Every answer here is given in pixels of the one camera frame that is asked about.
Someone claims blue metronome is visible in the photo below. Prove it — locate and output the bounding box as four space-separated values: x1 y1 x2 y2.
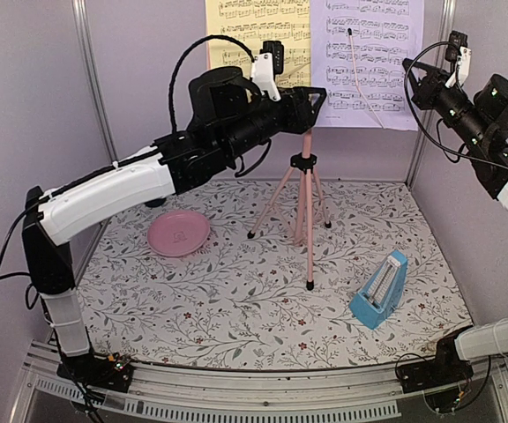
349 250 407 330

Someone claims right aluminium frame post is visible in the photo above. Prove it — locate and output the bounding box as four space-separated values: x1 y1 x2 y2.
406 0 458 184

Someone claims left aluminium frame post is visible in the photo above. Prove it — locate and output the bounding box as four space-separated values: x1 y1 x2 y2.
71 0 118 161

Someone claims pink round plate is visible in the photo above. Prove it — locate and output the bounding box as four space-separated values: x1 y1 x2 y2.
146 210 211 258

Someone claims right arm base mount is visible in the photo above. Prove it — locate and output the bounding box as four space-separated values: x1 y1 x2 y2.
395 359 474 393

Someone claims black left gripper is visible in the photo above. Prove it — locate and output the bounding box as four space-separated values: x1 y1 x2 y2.
220 85 329 161

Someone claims aluminium frame post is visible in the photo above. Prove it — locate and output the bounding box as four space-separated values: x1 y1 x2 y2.
71 0 118 161
406 0 458 184

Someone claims dark blue cup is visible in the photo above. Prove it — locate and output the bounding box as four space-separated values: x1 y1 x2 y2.
145 198 166 208

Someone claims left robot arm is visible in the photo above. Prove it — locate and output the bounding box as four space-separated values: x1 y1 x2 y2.
21 66 327 382

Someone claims black left camera cable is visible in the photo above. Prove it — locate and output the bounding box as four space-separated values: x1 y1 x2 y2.
168 34 255 133

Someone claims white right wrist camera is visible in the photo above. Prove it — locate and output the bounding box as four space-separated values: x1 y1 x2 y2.
444 30 472 89

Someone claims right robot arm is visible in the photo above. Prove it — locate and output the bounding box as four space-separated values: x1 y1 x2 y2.
403 58 508 384

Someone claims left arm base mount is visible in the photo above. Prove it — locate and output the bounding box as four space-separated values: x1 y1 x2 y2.
56 352 134 393

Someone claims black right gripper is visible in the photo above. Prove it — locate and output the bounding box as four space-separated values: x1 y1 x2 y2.
405 57 491 149

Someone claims floral table mat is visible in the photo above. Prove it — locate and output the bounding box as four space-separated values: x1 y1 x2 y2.
77 181 471 370

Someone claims black right camera cable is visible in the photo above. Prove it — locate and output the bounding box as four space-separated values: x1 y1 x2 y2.
403 40 508 177

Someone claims purple sheet music page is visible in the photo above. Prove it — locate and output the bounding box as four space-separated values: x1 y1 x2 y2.
310 0 424 130

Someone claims yellow sheet music page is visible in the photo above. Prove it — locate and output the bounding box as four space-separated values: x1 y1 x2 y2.
205 0 310 87

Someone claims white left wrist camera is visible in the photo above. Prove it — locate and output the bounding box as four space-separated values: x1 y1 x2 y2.
250 41 285 102

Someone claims black camera cable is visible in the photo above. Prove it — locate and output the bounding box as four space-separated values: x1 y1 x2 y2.
168 34 255 133
403 40 508 177

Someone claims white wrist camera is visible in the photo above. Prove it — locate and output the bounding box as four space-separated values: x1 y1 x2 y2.
444 30 472 89
250 41 285 102

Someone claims pink music stand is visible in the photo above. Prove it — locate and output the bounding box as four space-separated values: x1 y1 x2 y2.
247 133 332 291

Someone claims aluminium front rail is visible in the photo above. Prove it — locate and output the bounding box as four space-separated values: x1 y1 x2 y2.
10 342 508 422

